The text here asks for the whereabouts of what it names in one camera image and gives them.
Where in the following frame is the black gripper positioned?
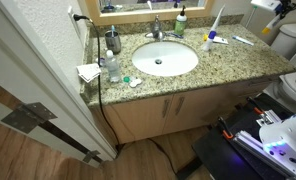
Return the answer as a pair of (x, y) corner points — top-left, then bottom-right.
(276, 0), (296, 21)

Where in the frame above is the white and yellow bottle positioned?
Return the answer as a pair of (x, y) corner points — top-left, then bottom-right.
(261, 13), (284, 35)

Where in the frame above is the white bottle with blue cap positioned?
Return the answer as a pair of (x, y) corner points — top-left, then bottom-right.
(201, 29), (219, 52)

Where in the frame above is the green soap pump bottle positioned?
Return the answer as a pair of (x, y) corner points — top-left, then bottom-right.
(173, 4), (188, 37)

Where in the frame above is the clear plastic water bottle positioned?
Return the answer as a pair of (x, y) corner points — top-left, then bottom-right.
(104, 49), (122, 84)

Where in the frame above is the white toilet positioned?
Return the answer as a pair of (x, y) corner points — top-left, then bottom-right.
(263, 21), (296, 113)

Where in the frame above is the flat white printed box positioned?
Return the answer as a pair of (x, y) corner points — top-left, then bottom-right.
(212, 35), (230, 46)

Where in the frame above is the black orange clamp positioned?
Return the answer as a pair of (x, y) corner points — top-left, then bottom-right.
(217, 116), (235, 141)
(246, 96), (266, 117)

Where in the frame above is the blue razor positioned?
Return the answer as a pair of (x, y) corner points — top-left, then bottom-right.
(165, 31), (185, 40)

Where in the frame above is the white oval sink basin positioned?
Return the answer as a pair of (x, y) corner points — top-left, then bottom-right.
(131, 40), (200, 78)

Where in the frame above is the chrome faucet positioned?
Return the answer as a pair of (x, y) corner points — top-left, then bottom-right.
(144, 14), (166, 42)

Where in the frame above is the wood framed mirror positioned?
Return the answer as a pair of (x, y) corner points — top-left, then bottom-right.
(84, 0), (216, 27)

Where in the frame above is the black robot cart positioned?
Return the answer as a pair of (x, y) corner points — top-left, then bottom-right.
(191, 92), (296, 180)

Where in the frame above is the green white contact lens case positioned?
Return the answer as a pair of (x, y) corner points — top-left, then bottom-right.
(122, 75), (143, 89)

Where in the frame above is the blue toothbrush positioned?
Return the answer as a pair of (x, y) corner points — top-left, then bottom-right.
(109, 24), (117, 38)

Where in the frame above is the wooden vanity cabinet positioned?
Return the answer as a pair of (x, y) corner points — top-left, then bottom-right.
(87, 74), (280, 146)

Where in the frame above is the metal cup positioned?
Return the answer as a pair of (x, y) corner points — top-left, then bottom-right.
(104, 29), (123, 55)

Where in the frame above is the white folded paper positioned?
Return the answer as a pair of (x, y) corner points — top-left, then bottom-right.
(75, 62), (103, 84)

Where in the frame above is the small metal door hinge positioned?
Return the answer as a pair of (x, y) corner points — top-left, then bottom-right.
(82, 149), (105, 165)

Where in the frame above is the white door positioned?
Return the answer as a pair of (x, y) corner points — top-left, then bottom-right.
(0, 0), (119, 168)

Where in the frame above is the large metal door hinge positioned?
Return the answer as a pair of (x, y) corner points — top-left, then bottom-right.
(0, 101), (58, 135)

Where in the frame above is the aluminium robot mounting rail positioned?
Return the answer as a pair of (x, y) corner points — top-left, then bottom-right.
(233, 109), (296, 180)

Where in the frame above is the metal cabinet door handle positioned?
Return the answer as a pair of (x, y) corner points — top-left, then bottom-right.
(161, 97), (171, 119)
(174, 95), (186, 117)

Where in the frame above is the black power cable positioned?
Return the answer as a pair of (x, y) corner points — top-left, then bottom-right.
(73, 13), (181, 176)

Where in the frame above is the white wall outlet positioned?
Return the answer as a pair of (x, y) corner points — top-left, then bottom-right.
(66, 5), (81, 35)

